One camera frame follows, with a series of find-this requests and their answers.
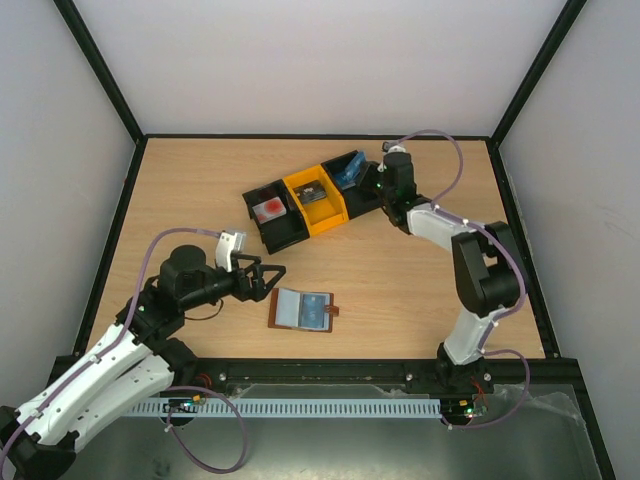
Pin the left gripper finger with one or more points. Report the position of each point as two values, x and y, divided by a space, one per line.
265 279
245 264

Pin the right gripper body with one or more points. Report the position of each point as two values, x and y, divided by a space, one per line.
370 175

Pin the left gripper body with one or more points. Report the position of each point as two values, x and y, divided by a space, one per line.
239 290

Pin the blue up card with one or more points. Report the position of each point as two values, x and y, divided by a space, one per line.
352 170

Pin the brown leather card holder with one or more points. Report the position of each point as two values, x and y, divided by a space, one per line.
302 311

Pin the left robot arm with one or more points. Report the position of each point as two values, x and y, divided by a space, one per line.
137 357

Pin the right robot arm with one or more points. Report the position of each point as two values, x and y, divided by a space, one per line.
489 279

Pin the blue card stack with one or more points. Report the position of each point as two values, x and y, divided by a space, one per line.
345 179

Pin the red white card stack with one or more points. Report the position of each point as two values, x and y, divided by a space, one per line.
269 210

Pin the right black bin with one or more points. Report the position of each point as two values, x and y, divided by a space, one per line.
358 201

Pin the black bin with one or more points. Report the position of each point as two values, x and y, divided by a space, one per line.
358 201
278 218

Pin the yellow middle bin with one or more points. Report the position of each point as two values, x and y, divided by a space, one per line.
322 215

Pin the left black bin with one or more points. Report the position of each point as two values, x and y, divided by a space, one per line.
278 218

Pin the metal sheet front panel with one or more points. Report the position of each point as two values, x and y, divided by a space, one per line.
539 435

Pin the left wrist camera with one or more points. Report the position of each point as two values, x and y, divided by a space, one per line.
229 243

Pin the black front rail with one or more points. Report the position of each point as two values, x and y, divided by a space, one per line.
411 376

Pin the light blue cable duct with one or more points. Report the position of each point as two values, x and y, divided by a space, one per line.
398 408

